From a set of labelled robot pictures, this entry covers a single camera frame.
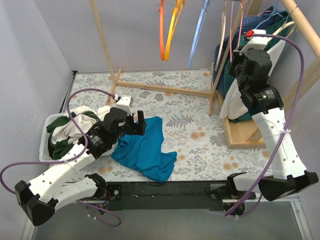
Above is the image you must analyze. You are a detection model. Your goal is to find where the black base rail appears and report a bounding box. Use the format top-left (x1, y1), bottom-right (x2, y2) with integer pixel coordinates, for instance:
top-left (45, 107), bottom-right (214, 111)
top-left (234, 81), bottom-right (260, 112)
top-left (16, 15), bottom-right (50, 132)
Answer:
top-left (85, 180), bottom-right (245, 211)

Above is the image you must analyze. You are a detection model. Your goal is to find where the white plastic laundry basket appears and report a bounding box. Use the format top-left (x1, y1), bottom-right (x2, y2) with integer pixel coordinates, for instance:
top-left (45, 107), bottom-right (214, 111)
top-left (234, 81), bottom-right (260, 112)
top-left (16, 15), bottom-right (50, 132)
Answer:
top-left (39, 113), bottom-right (74, 162)

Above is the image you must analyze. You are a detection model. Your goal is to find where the beige wooden hanger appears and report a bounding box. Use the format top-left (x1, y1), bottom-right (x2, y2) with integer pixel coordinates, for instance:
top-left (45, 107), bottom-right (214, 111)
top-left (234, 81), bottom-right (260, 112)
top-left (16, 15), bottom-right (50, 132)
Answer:
top-left (214, 0), bottom-right (230, 71)

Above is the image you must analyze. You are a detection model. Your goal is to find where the teal blue t shirt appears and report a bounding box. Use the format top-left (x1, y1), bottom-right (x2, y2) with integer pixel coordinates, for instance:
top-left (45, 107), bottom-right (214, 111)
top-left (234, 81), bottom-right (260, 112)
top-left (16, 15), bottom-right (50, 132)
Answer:
top-left (111, 116), bottom-right (178, 183)

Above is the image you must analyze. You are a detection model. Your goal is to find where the wooden clothes rack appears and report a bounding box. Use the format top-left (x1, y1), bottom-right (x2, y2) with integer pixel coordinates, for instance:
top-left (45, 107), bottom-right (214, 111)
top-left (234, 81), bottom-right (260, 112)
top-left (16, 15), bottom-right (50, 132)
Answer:
top-left (88, 0), bottom-right (320, 150)

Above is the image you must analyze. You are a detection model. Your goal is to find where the light blue hanger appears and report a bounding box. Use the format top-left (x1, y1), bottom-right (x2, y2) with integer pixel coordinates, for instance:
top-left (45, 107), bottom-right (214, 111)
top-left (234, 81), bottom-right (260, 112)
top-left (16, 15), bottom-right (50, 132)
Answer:
top-left (188, 0), bottom-right (210, 69)

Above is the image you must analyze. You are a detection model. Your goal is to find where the yellow plastic hanger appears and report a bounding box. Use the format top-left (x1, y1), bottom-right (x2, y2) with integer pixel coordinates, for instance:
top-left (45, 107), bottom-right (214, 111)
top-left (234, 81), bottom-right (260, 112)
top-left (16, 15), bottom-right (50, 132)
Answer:
top-left (164, 0), bottom-right (185, 62)

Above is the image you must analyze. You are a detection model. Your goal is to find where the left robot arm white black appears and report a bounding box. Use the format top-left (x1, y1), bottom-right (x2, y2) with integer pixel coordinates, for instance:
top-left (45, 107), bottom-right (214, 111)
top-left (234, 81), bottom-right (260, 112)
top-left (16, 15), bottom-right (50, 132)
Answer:
top-left (14, 107), bottom-right (147, 226)

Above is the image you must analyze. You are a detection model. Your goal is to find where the white t shirt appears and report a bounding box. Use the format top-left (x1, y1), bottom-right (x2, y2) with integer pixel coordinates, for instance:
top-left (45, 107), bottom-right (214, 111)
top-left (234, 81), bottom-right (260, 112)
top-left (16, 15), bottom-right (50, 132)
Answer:
top-left (97, 105), bottom-right (118, 158)

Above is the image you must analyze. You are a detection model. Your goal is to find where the dark green raglan shirt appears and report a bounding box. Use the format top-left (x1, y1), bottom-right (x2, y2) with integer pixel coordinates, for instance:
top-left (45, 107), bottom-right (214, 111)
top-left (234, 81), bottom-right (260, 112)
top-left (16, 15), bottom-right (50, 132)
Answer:
top-left (46, 110), bottom-right (100, 160)

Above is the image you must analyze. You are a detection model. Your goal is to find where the cream plastic hanger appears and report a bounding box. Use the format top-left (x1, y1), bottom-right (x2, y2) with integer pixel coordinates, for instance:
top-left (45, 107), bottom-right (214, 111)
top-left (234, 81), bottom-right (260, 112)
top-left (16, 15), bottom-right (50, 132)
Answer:
top-left (273, 21), bottom-right (297, 38)

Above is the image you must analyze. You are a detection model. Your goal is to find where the blue checked shirt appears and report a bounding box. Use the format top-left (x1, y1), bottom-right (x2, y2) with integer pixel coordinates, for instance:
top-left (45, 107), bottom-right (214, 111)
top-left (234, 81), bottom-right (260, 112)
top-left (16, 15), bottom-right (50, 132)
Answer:
top-left (216, 6), bottom-right (288, 98)

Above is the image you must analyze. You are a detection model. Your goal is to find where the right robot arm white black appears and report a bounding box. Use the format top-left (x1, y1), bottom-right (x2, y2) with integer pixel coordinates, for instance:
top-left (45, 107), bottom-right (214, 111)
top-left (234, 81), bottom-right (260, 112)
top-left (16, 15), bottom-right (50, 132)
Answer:
top-left (229, 48), bottom-right (319, 202)

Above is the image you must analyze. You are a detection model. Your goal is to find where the pink wire hanger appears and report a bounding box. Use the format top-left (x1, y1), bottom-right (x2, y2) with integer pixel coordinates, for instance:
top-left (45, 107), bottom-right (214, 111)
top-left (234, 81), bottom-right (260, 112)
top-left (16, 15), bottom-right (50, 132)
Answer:
top-left (229, 0), bottom-right (248, 62)

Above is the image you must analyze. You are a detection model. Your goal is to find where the white garment right rack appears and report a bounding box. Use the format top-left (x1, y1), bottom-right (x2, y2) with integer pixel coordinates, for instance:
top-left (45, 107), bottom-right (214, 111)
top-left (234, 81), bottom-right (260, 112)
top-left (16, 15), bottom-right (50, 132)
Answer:
top-left (219, 40), bottom-right (286, 121)

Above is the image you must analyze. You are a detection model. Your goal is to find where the orange plastic hanger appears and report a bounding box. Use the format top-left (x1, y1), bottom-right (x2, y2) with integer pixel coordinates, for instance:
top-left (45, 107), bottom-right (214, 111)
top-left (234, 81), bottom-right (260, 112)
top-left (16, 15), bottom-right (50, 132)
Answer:
top-left (158, 0), bottom-right (165, 61)

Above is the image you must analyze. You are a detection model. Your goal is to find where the cream t shirt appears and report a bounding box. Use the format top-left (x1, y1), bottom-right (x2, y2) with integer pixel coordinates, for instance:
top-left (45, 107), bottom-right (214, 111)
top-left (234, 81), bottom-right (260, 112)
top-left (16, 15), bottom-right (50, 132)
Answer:
top-left (50, 105), bottom-right (99, 146)

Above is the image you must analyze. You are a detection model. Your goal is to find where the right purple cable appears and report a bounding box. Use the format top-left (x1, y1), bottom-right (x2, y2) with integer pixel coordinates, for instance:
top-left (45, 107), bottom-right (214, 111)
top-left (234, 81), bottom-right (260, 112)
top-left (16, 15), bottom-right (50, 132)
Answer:
top-left (224, 31), bottom-right (306, 217)

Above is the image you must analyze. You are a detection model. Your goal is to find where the floral table cloth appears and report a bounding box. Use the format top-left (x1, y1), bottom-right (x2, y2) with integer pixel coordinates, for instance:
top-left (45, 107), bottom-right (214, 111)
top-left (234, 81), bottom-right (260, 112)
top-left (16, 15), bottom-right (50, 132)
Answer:
top-left (47, 68), bottom-right (280, 182)

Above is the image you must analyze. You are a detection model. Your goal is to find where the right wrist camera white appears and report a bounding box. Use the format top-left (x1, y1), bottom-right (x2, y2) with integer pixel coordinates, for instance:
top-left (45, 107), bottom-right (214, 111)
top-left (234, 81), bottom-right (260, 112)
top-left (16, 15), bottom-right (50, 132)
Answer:
top-left (239, 29), bottom-right (268, 56)

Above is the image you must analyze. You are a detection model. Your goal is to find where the teal green garment right rack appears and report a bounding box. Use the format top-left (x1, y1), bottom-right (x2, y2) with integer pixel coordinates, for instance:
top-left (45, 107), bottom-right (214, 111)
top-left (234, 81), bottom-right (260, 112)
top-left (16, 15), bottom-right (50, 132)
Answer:
top-left (230, 19), bottom-right (289, 123)

